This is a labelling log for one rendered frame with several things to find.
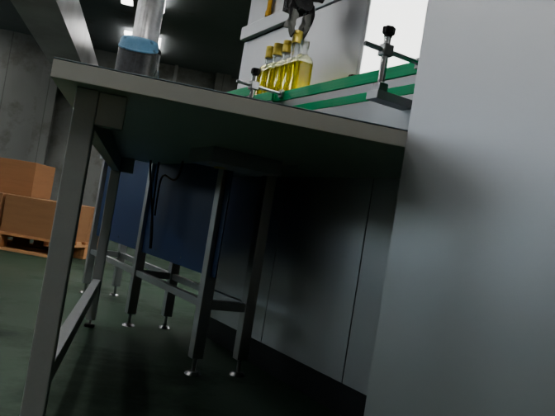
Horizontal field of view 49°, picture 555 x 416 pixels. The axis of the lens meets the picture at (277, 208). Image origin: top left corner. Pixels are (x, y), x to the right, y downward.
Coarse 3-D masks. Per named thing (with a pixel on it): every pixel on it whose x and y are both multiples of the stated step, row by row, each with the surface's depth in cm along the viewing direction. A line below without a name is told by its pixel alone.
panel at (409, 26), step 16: (384, 0) 187; (400, 0) 180; (416, 0) 174; (384, 16) 186; (400, 16) 179; (416, 16) 173; (368, 32) 191; (400, 32) 178; (416, 32) 172; (368, 48) 190; (400, 48) 177; (416, 48) 171; (368, 64) 189; (400, 64) 176
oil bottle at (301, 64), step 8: (296, 56) 198; (304, 56) 197; (296, 64) 196; (304, 64) 196; (312, 64) 198; (296, 72) 196; (304, 72) 197; (288, 80) 199; (296, 80) 196; (304, 80) 197; (288, 88) 199
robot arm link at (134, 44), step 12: (132, 36) 180; (120, 48) 181; (132, 48) 179; (144, 48) 180; (156, 48) 184; (120, 60) 180; (132, 60) 179; (144, 60) 180; (156, 60) 186; (132, 72) 179; (144, 72) 181
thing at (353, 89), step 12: (372, 72) 159; (396, 72) 150; (408, 72) 147; (324, 84) 178; (336, 84) 172; (348, 84) 167; (360, 84) 162; (396, 84) 150; (408, 84) 146; (276, 96) 202; (288, 96) 195; (300, 96) 189; (312, 96) 183; (324, 96) 177; (336, 96) 172; (348, 96) 166; (360, 96) 162; (312, 108) 181
